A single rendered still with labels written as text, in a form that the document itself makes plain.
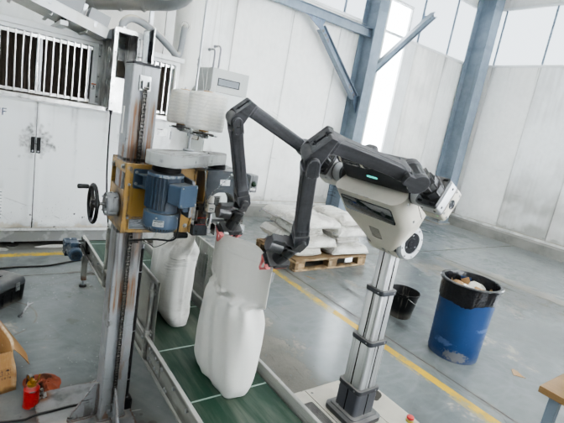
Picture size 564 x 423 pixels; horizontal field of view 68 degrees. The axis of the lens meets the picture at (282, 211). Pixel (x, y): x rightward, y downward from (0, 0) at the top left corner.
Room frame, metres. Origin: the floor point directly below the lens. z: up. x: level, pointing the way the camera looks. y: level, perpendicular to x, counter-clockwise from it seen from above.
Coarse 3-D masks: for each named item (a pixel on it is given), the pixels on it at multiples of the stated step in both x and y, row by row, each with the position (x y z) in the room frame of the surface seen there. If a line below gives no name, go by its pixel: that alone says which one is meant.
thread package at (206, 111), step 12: (192, 96) 1.77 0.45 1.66; (204, 96) 1.75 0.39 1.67; (216, 96) 1.76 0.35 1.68; (192, 108) 1.76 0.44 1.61; (204, 108) 1.75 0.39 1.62; (216, 108) 1.77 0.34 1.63; (192, 120) 1.75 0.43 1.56; (204, 120) 1.75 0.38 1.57; (216, 120) 1.77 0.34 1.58; (204, 132) 1.81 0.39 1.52; (216, 132) 1.79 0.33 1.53
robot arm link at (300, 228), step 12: (300, 156) 1.39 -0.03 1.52; (300, 168) 1.35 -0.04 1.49; (312, 168) 1.28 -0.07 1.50; (300, 180) 1.36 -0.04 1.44; (312, 180) 1.35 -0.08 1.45; (300, 192) 1.38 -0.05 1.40; (312, 192) 1.38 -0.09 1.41; (300, 204) 1.40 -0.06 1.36; (312, 204) 1.41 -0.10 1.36; (300, 216) 1.43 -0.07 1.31; (300, 228) 1.46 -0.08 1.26; (300, 240) 1.49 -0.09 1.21
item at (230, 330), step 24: (216, 240) 1.99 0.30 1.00; (240, 240) 1.92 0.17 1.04; (216, 264) 1.95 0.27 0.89; (240, 264) 1.72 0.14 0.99; (216, 288) 1.83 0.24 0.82; (240, 288) 1.71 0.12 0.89; (264, 288) 1.65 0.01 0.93; (216, 312) 1.76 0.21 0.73; (240, 312) 1.67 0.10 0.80; (216, 336) 1.73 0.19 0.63; (240, 336) 1.64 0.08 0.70; (216, 360) 1.71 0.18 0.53; (240, 360) 1.64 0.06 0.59; (216, 384) 1.70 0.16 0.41; (240, 384) 1.65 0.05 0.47
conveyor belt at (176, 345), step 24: (192, 312) 2.40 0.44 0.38; (168, 336) 2.09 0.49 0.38; (192, 336) 2.13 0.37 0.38; (168, 360) 1.87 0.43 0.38; (192, 360) 1.90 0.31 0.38; (192, 384) 1.71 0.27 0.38; (264, 384) 1.81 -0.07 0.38; (216, 408) 1.59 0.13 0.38; (240, 408) 1.61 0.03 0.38; (264, 408) 1.64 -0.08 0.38; (288, 408) 1.67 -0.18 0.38
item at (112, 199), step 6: (108, 192) 1.80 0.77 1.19; (114, 192) 1.82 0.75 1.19; (102, 198) 1.84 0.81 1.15; (108, 198) 1.77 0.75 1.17; (114, 198) 1.79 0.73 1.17; (108, 204) 1.76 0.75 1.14; (114, 204) 1.78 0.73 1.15; (102, 210) 1.82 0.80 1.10; (108, 210) 1.76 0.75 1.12; (114, 210) 1.78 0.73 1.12
